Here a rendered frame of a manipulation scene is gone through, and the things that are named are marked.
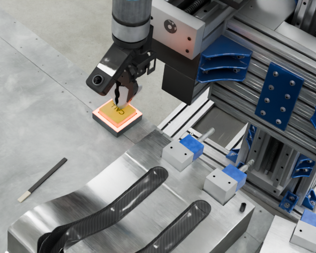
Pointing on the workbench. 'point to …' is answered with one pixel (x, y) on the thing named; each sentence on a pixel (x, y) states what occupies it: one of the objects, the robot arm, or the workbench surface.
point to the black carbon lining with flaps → (149, 181)
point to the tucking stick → (42, 180)
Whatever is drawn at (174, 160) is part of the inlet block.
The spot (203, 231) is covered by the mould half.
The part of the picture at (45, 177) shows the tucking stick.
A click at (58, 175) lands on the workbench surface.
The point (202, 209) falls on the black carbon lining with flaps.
